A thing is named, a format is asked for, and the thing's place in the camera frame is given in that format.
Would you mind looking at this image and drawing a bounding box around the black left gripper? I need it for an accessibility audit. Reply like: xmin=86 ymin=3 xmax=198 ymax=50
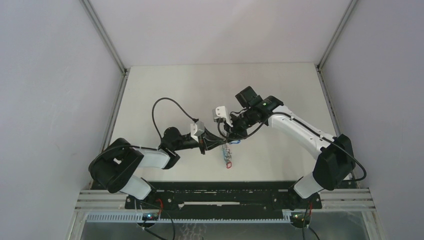
xmin=172 ymin=126 xmax=226 ymax=155

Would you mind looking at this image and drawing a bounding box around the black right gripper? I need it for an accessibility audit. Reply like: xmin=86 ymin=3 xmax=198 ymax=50
xmin=222 ymin=109 xmax=256 ymax=143

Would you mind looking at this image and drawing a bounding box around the blue key tag with key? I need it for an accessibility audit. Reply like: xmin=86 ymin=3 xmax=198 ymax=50
xmin=228 ymin=140 xmax=241 ymax=145

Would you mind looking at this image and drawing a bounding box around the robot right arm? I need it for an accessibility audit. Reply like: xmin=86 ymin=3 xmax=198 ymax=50
xmin=220 ymin=86 xmax=357 ymax=208

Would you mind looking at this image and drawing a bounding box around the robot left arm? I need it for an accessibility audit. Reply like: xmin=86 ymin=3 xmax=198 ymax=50
xmin=88 ymin=127 xmax=227 ymax=209

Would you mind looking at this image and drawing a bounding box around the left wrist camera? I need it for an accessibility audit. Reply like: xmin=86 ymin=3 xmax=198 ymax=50
xmin=190 ymin=120 xmax=205 ymax=142

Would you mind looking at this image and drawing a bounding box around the right camera cable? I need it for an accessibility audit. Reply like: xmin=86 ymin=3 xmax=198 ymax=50
xmin=217 ymin=112 xmax=368 ymax=183

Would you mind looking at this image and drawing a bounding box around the camera cable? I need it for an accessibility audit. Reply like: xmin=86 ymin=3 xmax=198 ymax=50
xmin=151 ymin=97 xmax=200 ymax=143
xmin=217 ymin=112 xmax=368 ymax=183

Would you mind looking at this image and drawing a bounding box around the left camera cable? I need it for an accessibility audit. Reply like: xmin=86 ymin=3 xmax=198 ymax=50
xmin=151 ymin=97 xmax=200 ymax=143

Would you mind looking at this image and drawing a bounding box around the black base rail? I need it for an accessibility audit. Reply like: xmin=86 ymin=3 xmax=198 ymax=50
xmin=124 ymin=181 xmax=323 ymax=220

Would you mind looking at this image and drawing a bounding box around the white slotted cable duct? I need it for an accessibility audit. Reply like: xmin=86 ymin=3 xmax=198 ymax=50
xmin=85 ymin=211 xmax=294 ymax=223

